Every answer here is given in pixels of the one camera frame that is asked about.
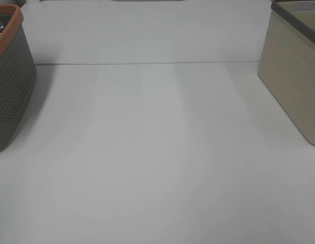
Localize grey perforated basket orange rim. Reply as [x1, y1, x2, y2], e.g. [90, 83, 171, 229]
[0, 4, 37, 152]

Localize beige storage box grey rim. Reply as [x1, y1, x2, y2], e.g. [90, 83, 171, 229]
[257, 1, 315, 146]

